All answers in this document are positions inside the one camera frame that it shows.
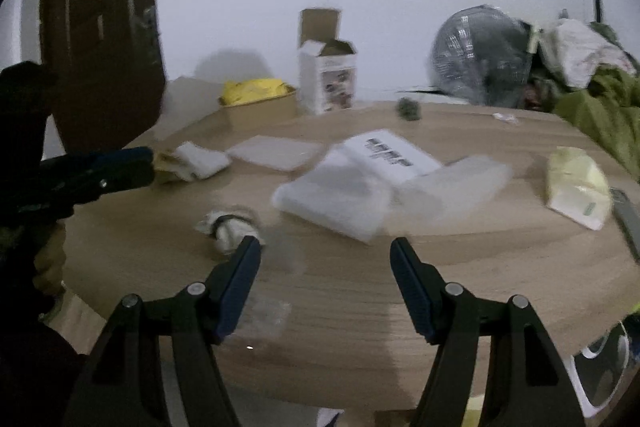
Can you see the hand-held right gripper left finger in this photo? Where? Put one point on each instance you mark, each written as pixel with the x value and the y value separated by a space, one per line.
pixel 240 289

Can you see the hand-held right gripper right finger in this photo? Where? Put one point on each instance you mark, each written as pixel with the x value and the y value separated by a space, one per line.
pixel 410 289

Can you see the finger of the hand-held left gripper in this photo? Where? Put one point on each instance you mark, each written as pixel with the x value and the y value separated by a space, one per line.
pixel 120 155
pixel 115 184

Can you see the white cloth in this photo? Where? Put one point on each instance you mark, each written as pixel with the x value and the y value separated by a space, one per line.
pixel 200 162

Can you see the white bubble wrap sheet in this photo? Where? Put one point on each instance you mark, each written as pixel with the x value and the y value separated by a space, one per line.
pixel 275 152

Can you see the person's left hand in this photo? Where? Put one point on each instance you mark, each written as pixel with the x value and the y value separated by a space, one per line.
pixel 49 262

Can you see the small clear plastic wrapper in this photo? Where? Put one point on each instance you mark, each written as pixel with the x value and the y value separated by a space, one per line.
pixel 270 314

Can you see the translucent white plastic sheet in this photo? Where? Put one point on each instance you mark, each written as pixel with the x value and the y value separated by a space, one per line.
pixel 185 102

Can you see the clear plastic bag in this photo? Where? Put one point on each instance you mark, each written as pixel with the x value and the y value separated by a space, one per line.
pixel 335 202

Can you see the brown wooden door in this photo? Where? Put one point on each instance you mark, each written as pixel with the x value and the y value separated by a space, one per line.
pixel 100 32

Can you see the white labelled packet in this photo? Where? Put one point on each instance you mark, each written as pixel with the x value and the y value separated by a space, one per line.
pixel 400 157

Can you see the brown cardboard tray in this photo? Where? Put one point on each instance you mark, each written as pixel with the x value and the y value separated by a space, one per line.
pixel 260 111

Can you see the dark green crumpled wad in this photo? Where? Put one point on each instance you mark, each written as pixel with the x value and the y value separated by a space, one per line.
pixel 408 109

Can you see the pale yellow tissue pack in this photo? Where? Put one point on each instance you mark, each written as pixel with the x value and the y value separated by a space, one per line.
pixel 575 187

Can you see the small white wrapper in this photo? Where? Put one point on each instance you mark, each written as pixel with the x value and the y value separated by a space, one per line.
pixel 505 117

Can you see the white edged dark shoe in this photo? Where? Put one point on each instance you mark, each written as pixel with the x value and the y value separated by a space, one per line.
pixel 600 372

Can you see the open white carton box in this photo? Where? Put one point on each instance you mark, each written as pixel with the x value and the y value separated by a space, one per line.
pixel 327 77

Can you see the grey remote control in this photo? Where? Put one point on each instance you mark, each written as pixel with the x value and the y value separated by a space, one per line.
pixel 627 219

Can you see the fan wrapped in plastic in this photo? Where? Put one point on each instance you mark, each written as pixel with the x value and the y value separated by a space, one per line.
pixel 475 52

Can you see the green cloth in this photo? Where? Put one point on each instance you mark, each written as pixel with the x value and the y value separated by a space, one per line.
pixel 600 112

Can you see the white plastic bag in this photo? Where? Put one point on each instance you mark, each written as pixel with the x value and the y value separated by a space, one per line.
pixel 580 52

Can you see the black pole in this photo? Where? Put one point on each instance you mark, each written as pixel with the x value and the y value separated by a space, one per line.
pixel 596 2

